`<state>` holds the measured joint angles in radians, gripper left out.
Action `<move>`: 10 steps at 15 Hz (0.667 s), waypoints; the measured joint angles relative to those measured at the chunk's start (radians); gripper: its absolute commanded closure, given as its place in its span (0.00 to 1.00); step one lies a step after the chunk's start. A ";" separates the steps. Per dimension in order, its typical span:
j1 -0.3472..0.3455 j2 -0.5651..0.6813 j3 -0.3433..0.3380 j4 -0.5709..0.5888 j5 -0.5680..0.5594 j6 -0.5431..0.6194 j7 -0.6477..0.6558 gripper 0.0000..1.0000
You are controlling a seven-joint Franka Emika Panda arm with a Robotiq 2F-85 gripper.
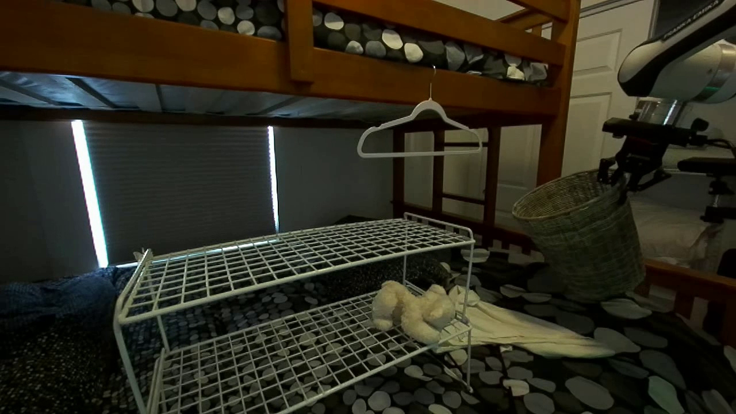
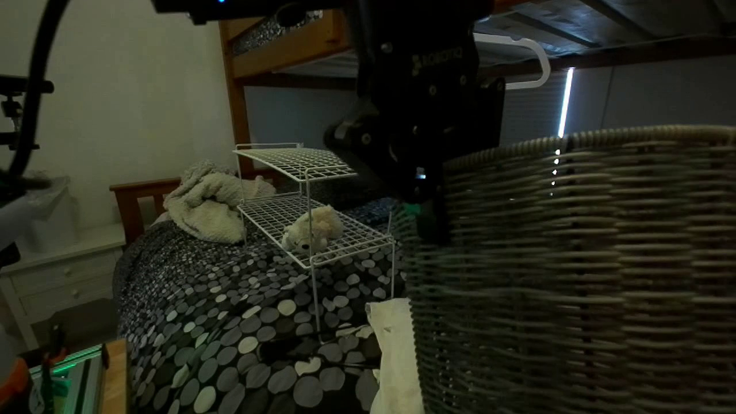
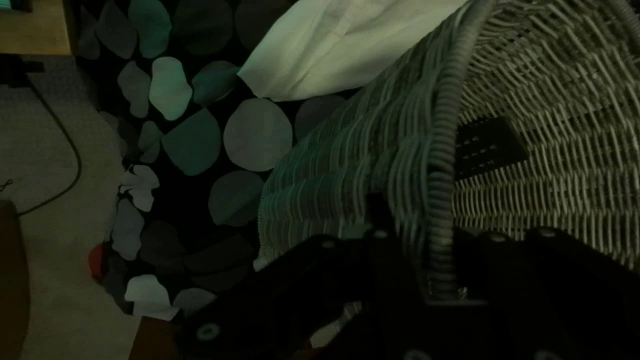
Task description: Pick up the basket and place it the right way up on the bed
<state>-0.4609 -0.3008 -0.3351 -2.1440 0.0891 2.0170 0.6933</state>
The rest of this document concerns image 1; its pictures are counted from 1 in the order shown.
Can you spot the dark blue speckled blanket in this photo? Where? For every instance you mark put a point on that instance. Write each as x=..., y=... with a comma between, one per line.
x=54, y=299

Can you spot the white panel door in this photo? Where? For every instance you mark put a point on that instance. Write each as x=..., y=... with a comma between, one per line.
x=606, y=83

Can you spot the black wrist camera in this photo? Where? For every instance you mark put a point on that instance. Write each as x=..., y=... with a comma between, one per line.
x=651, y=129

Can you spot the grey window blind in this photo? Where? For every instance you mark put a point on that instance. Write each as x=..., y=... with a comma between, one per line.
x=175, y=185

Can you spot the wooden bunk bed frame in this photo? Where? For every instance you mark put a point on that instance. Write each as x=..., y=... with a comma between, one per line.
x=153, y=47

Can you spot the white cloth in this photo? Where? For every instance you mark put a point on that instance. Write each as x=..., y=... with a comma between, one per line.
x=529, y=331

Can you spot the cream plush toy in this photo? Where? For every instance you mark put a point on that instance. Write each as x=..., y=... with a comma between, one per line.
x=415, y=311

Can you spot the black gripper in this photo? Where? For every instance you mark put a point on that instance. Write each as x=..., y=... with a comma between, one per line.
x=640, y=162

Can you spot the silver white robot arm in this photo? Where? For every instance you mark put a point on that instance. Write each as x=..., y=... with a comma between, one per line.
x=682, y=61

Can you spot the woven wicker basket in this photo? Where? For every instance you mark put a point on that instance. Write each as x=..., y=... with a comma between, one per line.
x=586, y=244

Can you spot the white clothes hanger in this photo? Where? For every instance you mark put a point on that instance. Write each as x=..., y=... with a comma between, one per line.
x=432, y=106

